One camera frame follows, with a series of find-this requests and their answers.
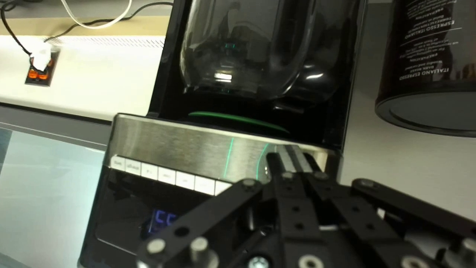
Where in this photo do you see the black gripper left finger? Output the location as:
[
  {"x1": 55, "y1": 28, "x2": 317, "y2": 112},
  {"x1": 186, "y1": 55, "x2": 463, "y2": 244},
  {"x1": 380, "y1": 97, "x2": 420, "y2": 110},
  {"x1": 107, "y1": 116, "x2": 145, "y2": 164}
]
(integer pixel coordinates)
[{"x1": 134, "y1": 146, "x2": 313, "y2": 268}]

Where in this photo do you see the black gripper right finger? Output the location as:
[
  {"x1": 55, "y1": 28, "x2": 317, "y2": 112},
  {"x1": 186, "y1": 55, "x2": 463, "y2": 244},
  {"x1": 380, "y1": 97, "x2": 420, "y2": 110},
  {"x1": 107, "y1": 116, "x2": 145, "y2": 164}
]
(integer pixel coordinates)
[{"x1": 286, "y1": 144, "x2": 476, "y2": 268}]

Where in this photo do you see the black steel coffeemaker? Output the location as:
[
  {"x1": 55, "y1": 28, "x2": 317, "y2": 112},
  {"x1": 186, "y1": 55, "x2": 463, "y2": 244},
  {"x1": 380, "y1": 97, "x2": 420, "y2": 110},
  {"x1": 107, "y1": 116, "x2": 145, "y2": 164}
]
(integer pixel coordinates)
[{"x1": 78, "y1": 0, "x2": 369, "y2": 268}]

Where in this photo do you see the glass coffee carafe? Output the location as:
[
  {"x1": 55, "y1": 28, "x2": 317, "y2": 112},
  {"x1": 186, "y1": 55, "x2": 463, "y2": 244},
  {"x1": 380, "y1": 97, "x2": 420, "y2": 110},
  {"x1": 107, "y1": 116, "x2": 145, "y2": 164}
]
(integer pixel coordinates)
[{"x1": 179, "y1": 0, "x2": 360, "y2": 109}]

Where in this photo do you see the dark coffee can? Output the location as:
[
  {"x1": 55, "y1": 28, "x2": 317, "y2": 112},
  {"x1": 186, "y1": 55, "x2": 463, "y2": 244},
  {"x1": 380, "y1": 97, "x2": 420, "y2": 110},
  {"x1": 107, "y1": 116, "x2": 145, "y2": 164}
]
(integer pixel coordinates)
[{"x1": 374, "y1": 0, "x2": 476, "y2": 139}]

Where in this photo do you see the small red black device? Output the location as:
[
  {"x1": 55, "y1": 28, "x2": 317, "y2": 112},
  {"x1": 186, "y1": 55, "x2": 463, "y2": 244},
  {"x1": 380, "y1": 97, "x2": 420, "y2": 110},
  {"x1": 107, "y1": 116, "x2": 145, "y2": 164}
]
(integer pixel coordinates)
[{"x1": 24, "y1": 40, "x2": 63, "y2": 88}]

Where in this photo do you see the white power cable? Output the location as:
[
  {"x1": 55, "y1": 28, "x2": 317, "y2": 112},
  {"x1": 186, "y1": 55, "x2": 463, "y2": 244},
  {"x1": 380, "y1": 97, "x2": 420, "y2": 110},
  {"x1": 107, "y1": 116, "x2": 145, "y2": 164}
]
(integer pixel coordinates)
[{"x1": 58, "y1": 0, "x2": 136, "y2": 31}]

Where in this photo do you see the black power cable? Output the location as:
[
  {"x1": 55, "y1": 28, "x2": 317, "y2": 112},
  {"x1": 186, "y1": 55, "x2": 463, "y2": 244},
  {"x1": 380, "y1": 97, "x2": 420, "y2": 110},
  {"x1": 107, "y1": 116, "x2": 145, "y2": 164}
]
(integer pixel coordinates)
[{"x1": 0, "y1": 0, "x2": 176, "y2": 57}]

